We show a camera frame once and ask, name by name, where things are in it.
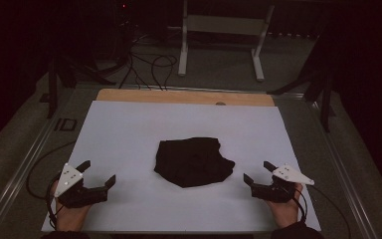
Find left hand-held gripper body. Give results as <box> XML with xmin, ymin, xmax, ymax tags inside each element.
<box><xmin>53</xmin><ymin>162</ymin><xmax>109</xmax><ymax>209</ymax></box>

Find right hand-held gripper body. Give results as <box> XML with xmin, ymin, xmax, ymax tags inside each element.
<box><xmin>250</xmin><ymin>163</ymin><xmax>315</xmax><ymax>204</ymax></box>

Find black tank top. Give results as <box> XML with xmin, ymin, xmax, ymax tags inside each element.
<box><xmin>153</xmin><ymin>136</ymin><xmax>237</xmax><ymax>189</ymax></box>

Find person's right hand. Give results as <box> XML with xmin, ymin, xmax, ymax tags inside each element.
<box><xmin>265</xmin><ymin>183</ymin><xmax>304</xmax><ymax>229</ymax></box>

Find person's left hand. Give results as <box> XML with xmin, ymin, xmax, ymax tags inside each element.
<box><xmin>51</xmin><ymin>179</ymin><xmax>93</xmax><ymax>233</ymax></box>

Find white board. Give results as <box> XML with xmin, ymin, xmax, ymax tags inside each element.
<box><xmin>41</xmin><ymin>100</ymin><xmax>322</xmax><ymax>233</ymax></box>

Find black metal stand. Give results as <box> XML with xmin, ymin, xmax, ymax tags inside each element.
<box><xmin>39</xmin><ymin>56</ymin><xmax>117</xmax><ymax>120</ymax></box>
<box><xmin>267</xmin><ymin>33</ymin><xmax>337</xmax><ymax>133</ymax></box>

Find white metal stand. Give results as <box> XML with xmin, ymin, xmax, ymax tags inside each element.
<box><xmin>177</xmin><ymin>0</ymin><xmax>276</xmax><ymax>83</ymax></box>

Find left hand-held gripper cable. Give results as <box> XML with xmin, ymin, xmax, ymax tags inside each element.
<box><xmin>25</xmin><ymin>140</ymin><xmax>78</xmax><ymax>231</ymax></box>

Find hand-held gripper cable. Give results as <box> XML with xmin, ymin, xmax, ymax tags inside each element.
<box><xmin>25</xmin><ymin>140</ymin><xmax>78</xmax><ymax>231</ymax></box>
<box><xmin>290</xmin><ymin>184</ymin><xmax>352</xmax><ymax>232</ymax></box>

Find black floor bracket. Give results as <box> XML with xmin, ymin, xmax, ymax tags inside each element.
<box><xmin>54</xmin><ymin>118</ymin><xmax>79</xmax><ymax>132</ymax></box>

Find aluminium floor rail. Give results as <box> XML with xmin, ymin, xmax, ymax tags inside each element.
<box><xmin>0</xmin><ymin>111</ymin><xmax>66</xmax><ymax>239</ymax></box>
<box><xmin>306</xmin><ymin>99</ymin><xmax>379</xmax><ymax>239</ymax></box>

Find right hand-held gripper cable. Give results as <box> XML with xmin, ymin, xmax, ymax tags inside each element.
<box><xmin>290</xmin><ymin>184</ymin><xmax>352</xmax><ymax>232</ymax></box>

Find black floor cables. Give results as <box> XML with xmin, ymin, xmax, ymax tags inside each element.
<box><xmin>118</xmin><ymin>33</ymin><xmax>179</xmax><ymax>92</ymax></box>

